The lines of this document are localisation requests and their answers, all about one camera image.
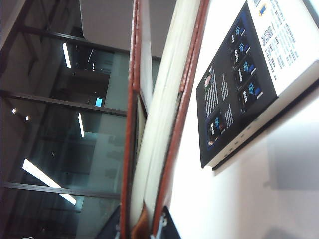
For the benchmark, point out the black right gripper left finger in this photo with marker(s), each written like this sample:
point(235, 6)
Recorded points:
point(114, 224)

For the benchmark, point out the red leather book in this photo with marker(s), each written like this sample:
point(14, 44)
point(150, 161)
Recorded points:
point(159, 124)

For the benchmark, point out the dark glass partition wall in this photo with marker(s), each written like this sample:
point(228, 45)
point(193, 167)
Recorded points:
point(62, 112)

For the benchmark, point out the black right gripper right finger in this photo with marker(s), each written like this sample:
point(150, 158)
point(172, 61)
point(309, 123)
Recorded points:
point(168, 229)

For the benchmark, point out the black hardcover book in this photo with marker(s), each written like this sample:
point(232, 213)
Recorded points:
point(231, 87)

